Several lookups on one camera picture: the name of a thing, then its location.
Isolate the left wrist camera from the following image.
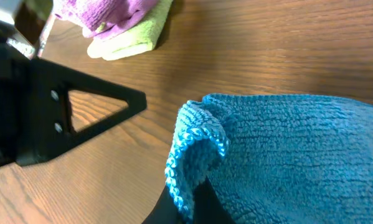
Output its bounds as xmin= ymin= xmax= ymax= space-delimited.
xmin=0 ymin=0 xmax=53 ymax=58

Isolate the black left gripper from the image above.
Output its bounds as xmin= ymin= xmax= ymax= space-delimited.
xmin=0 ymin=22 xmax=147 ymax=167

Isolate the purple folded cloth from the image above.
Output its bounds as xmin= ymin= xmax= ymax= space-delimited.
xmin=52 ymin=0 xmax=158 ymax=40

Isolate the blue microfibre cloth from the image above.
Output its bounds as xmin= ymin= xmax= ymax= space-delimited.
xmin=165 ymin=94 xmax=373 ymax=223

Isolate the green folded cloth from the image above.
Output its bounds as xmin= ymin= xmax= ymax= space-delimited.
xmin=87 ymin=0 xmax=172 ymax=61

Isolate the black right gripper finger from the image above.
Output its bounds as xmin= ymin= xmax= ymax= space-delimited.
xmin=142 ymin=179 xmax=235 ymax=224

